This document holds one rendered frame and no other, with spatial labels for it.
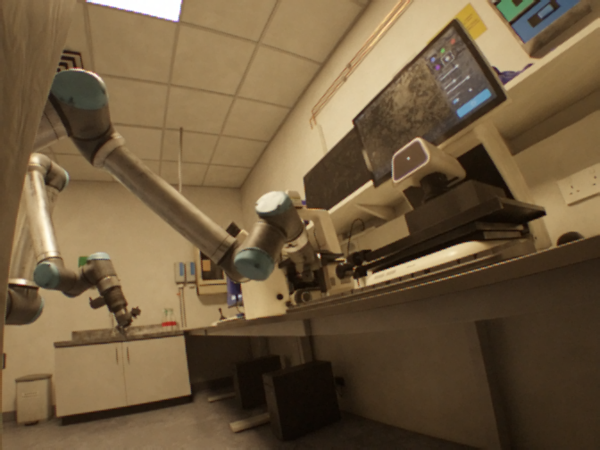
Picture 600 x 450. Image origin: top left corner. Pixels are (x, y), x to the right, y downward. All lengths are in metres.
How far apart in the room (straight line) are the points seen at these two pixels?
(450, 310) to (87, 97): 0.79
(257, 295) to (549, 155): 1.14
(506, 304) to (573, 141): 0.89
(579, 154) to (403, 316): 0.89
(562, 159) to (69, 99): 1.40
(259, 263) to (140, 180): 0.39
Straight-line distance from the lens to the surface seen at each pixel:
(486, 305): 0.35
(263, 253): 0.62
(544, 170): 1.16
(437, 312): 0.38
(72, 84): 0.78
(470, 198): 0.55
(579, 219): 1.13
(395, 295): 0.33
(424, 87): 0.81
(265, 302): 1.00
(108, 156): 0.84
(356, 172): 1.54
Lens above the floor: 0.74
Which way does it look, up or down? 17 degrees up
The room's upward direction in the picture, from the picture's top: 10 degrees counter-clockwise
